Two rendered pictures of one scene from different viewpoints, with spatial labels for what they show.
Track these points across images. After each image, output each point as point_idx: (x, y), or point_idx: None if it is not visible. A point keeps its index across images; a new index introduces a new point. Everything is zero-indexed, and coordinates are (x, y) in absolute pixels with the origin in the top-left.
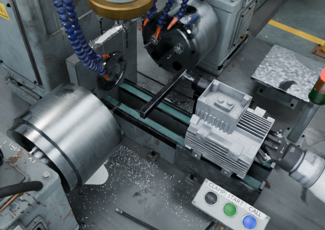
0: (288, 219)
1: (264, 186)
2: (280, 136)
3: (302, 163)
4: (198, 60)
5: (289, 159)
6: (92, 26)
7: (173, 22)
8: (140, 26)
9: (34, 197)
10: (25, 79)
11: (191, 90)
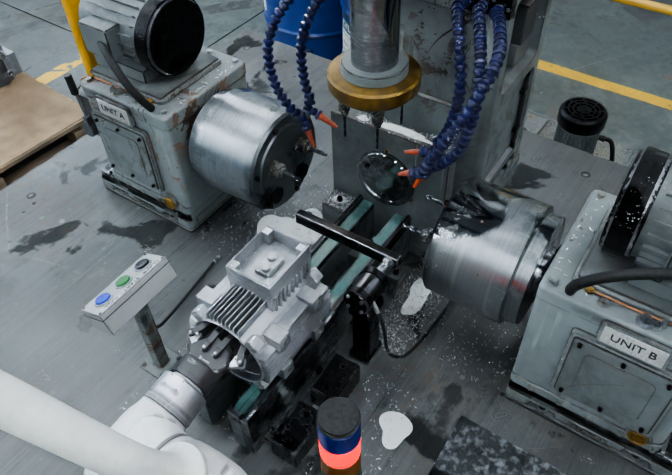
0: None
1: (237, 447)
2: (232, 364)
3: (167, 372)
4: (423, 275)
5: (180, 359)
6: (433, 120)
7: (405, 172)
8: (407, 150)
9: (143, 110)
10: None
11: (450, 345)
